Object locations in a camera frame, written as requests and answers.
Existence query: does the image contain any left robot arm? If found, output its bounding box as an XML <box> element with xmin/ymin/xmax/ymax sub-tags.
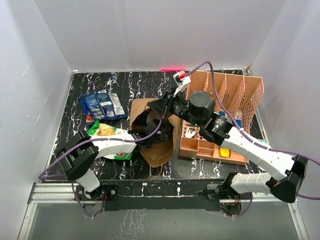
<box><xmin>57</xmin><ymin>119</ymin><xmax>174</xmax><ymax>200</ymax></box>

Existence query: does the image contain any purple cable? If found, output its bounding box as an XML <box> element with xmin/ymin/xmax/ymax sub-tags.
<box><xmin>184</xmin><ymin>60</ymin><xmax>320</xmax><ymax>218</ymax></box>
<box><xmin>37</xmin><ymin>114</ymin><xmax>165</xmax><ymax>218</ymax></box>

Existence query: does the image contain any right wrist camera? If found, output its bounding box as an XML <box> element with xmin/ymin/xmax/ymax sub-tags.
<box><xmin>173</xmin><ymin>70</ymin><xmax>191</xmax><ymax>97</ymax></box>

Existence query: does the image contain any aluminium frame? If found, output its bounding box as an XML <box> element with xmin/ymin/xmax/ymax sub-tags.
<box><xmin>14</xmin><ymin>182</ymin><xmax>308</xmax><ymax>240</ymax></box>

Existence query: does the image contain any yellow sticky note pad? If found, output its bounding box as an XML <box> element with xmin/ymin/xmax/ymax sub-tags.
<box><xmin>219</xmin><ymin>147</ymin><xmax>230</xmax><ymax>159</ymax></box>

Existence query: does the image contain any blue white snack pack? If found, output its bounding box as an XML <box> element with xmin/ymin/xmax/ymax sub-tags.
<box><xmin>83</xmin><ymin>92</ymin><xmax>105</xmax><ymax>120</ymax></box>

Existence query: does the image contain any pink plastic desk organizer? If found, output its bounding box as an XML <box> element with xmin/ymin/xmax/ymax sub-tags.
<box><xmin>178</xmin><ymin>70</ymin><xmax>265</xmax><ymax>166</ymax></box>

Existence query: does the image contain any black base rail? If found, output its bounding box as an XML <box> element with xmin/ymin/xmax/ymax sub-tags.
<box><xmin>104</xmin><ymin>179</ymin><xmax>235</xmax><ymax>212</ymax></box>

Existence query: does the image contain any green snack packet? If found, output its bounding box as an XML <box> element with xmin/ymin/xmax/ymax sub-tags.
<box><xmin>86</xmin><ymin>120</ymin><xmax>132</xmax><ymax>160</ymax></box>

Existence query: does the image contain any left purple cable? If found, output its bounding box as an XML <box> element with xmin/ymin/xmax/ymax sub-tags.
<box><xmin>37</xmin><ymin>114</ymin><xmax>165</xmax><ymax>218</ymax></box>

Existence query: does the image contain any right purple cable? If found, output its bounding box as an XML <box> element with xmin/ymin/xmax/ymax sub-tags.
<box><xmin>184</xmin><ymin>60</ymin><xmax>320</xmax><ymax>218</ymax></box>

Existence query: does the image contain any dark blue chips bag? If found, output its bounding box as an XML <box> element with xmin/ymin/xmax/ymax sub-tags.
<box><xmin>96</xmin><ymin>90</ymin><xmax>127</xmax><ymax>121</ymax></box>

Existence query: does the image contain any blue Burts chips bag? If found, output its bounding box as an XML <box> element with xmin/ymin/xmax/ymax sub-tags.
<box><xmin>78</xmin><ymin>97</ymin><xmax>96</xmax><ymax>126</ymax></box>

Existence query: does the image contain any brown paper bag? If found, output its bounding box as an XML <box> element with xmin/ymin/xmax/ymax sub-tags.
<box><xmin>129</xmin><ymin>98</ymin><xmax>181</xmax><ymax>175</ymax></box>

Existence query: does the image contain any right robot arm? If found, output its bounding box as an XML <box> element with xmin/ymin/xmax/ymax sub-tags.
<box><xmin>147</xmin><ymin>91</ymin><xmax>308</xmax><ymax>203</ymax></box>

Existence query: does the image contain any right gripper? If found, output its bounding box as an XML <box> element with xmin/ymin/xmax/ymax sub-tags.
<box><xmin>147</xmin><ymin>87</ymin><xmax>203</xmax><ymax>128</ymax></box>

